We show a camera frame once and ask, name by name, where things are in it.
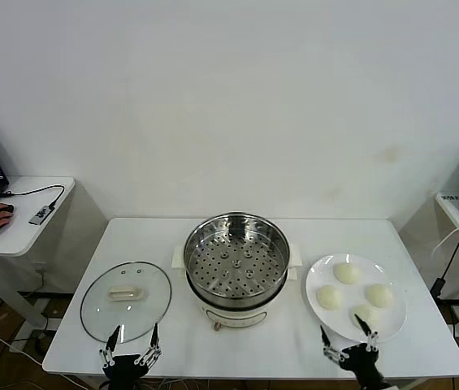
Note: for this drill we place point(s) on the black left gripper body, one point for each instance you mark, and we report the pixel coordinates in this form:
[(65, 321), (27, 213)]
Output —
[(125, 369)]

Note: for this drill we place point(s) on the black computer mouse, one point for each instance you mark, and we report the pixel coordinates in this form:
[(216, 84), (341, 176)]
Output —
[(7, 208)]

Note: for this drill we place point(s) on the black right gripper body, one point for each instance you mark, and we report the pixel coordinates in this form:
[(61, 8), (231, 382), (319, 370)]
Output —
[(361, 361)]

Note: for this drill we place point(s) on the steel steamer pot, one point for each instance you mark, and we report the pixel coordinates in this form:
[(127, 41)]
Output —
[(237, 315)]

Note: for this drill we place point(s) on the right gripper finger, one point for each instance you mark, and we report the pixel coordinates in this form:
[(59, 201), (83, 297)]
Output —
[(369, 335), (326, 339)]

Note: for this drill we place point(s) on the white steamed baozi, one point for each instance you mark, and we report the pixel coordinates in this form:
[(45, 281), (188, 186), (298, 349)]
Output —
[(371, 313), (379, 295), (347, 273), (330, 297)]

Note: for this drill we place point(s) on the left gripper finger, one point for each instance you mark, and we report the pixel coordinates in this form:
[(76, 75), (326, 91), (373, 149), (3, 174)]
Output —
[(154, 341), (113, 341)]

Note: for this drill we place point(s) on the white side table with hub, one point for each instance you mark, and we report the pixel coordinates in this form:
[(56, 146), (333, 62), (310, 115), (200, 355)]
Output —
[(30, 239)]

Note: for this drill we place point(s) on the perforated steel steamer basket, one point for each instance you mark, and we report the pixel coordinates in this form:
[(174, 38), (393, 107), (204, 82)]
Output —
[(261, 280)]

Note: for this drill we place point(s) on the small white printed label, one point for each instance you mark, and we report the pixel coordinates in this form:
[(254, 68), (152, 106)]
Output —
[(450, 198)]

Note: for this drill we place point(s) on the grey USB hub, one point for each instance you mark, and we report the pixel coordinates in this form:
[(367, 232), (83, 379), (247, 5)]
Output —
[(40, 215)]

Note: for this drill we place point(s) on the white wall socket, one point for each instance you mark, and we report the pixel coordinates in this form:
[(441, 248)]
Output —
[(42, 268)]

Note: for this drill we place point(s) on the white round plate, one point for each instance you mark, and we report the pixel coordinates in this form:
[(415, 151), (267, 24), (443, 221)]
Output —
[(391, 317)]

